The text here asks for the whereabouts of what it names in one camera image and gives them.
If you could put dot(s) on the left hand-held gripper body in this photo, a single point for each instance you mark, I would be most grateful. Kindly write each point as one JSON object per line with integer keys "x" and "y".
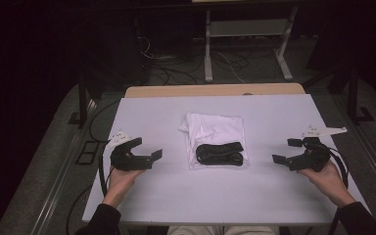
{"x": 125, "y": 160}

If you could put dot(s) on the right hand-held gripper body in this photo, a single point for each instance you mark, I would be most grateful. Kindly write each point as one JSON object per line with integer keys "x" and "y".
{"x": 315, "y": 158}

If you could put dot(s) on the person's right hand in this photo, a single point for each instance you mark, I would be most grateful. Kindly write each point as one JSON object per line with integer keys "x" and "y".
{"x": 328, "y": 182}

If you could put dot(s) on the white metal desk frame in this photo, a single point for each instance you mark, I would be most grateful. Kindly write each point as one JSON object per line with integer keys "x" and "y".
{"x": 248, "y": 27}

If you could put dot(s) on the black metal stand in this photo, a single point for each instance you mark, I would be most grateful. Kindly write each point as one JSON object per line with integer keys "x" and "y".
{"x": 354, "y": 94}
{"x": 82, "y": 98}

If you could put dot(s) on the white table cover sheet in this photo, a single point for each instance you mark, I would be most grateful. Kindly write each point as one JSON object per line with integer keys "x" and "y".
{"x": 176, "y": 196}

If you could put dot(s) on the white pants with black waistband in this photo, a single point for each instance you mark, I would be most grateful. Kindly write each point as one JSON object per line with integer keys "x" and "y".
{"x": 218, "y": 130}

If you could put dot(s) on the person's left hand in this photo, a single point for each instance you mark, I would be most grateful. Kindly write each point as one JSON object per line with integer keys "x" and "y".
{"x": 120, "y": 184}

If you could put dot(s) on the wooden table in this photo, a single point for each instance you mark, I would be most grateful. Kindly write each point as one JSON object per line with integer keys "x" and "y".
{"x": 209, "y": 89}

